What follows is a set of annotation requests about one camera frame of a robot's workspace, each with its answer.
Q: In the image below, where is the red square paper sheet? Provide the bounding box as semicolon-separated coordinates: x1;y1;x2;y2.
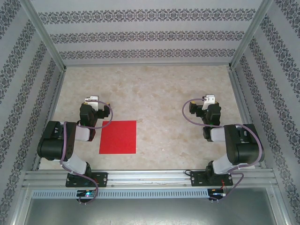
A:
98;120;137;155

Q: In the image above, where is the grey metal panel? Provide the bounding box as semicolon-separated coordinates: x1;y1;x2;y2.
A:
14;198;289;225

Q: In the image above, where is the metal clamp with wood bracket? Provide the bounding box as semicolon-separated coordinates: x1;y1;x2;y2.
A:
202;94;216;110

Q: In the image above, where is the aluminium right side rail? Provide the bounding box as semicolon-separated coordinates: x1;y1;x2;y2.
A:
228;69;267;169

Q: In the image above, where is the aluminium left side rail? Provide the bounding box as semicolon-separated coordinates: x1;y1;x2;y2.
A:
31;70;67;171

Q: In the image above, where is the aluminium back rail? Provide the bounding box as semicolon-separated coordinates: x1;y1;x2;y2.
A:
63;61;232;67

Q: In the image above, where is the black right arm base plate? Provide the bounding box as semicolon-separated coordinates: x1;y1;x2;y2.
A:
191;171;234;188

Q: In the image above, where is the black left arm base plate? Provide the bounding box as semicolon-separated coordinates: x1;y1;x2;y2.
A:
65;172;109;188

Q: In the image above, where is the aluminium right frame post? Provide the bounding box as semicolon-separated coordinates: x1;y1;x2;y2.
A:
228;0;274;71

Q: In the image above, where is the aluminium frame post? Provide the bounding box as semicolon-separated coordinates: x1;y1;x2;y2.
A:
18;0;68;71
228;0;274;71

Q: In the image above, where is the aluminium left frame post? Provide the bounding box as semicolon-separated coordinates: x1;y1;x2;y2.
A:
18;0;68;71

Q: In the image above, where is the aluminium mounting rail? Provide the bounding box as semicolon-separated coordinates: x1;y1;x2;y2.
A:
23;170;277;188

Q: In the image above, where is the grey slotted cable duct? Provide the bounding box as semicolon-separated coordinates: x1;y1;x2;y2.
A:
31;189;210;199

